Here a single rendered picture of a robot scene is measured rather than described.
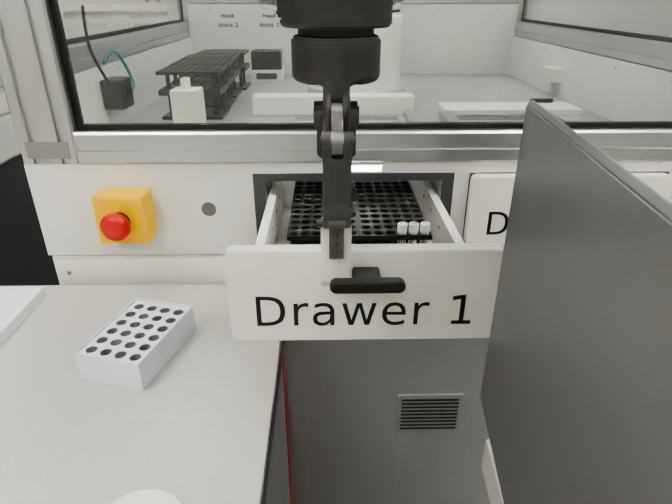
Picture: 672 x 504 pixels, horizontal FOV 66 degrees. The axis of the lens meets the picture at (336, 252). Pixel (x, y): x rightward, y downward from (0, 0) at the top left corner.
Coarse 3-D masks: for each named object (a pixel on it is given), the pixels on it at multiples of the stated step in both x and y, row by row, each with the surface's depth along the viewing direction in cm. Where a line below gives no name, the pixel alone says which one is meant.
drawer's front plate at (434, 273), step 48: (240, 288) 55; (288, 288) 55; (432, 288) 55; (480, 288) 55; (240, 336) 57; (288, 336) 57; (336, 336) 58; (384, 336) 58; (432, 336) 58; (480, 336) 58
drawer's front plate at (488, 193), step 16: (480, 176) 75; (496, 176) 75; (512, 176) 75; (640, 176) 75; (656, 176) 75; (480, 192) 75; (496, 192) 75; (512, 192) 75; (480, 208) 76; (496, 208) 76; (480, 224) 77; (496, 224) 78; (464, 240) 80; (480, 240) 79; (496, 240) 79
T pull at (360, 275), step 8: (352, 272) 53; (360, 272) 52; (368, 272) 52; (376, 272) 52; (336, 280) 51; (344, 280) 51; (352, 280) 51; (360, 280) 51; (368, 280) 51; (376, 280) 51; (384, 280) 51; (392, 280) 51; (400, 280) 51; (336, 288) 51; (344, 288) 51; (352, 288) 51; (360, 288) 51; (368, 288) 51; (376, 288) 51; (384, 288) 51; (392, 288) 51; (400, 288) 51
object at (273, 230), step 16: (272, 192) 78; (288, 192) 87; (416, 192) 88; (432, 192) 78; (272, 208) 73; (288, 208) 88; (432, 208) 76; (272, 224) 71; (288, 224) 82; (432, 224) 76; (448, 224) 68; (256, 240) 63; (272, 240) 71; (432, 240) 76; (448, 240) 66
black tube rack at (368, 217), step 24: (312, 192) 77; (360, 192) 78; (384, 192) 77; (408, 192) 78; (312, 216) 69; (360, 216) 69; (384, 216) 69; (408, 216) 69; (360, 240) 65; (384, 240) 69
